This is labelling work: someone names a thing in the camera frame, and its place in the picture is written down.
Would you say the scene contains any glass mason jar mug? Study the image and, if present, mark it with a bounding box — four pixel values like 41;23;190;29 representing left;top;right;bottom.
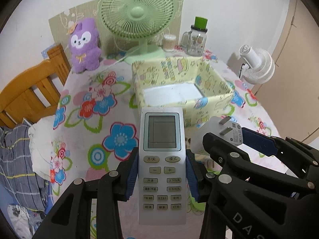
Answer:
181;25;208;57

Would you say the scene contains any yellow patterned storage box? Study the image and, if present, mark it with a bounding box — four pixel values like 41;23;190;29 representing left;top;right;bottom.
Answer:
132;57;234;128

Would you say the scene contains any purple plush toy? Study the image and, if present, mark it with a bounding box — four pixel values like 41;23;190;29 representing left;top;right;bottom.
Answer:
68;18;102;73

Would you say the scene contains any white standing fan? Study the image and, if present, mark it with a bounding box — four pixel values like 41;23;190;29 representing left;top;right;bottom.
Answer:
239;44;275;85

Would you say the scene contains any wooden chair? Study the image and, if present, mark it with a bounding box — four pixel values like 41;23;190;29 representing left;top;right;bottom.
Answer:
1;44;71;128

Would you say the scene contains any green plastic cup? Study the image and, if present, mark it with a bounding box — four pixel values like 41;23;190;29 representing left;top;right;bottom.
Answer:
194;17;208;30

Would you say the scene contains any plaid blue bedding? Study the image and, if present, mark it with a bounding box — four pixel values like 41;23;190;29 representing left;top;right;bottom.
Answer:
1;124;49;212

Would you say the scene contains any beige cartoon wall mat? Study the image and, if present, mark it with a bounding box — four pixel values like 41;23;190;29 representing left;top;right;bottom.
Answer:
49;0;184;58

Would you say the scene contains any floral tablecloth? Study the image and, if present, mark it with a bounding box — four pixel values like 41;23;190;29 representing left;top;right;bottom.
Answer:
50;49;279;201

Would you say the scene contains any green desk fan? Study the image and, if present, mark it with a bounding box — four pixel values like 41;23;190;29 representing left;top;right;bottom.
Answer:
98;0;176;64

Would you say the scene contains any white pillow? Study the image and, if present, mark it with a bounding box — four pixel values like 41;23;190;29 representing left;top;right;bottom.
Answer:
28;115;55;181

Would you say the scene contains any white power adapter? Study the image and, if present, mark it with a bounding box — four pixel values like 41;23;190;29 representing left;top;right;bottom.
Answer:
190;116;243;155

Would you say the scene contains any white air conditioner remote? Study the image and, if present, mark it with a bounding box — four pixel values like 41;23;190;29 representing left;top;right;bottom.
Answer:
138;107;187;225

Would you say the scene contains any fan power cable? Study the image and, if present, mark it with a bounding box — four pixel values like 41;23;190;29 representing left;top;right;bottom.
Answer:
103;45;140;68

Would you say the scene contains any cotton swab container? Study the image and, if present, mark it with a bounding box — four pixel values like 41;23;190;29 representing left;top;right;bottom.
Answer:
162;34;177;52

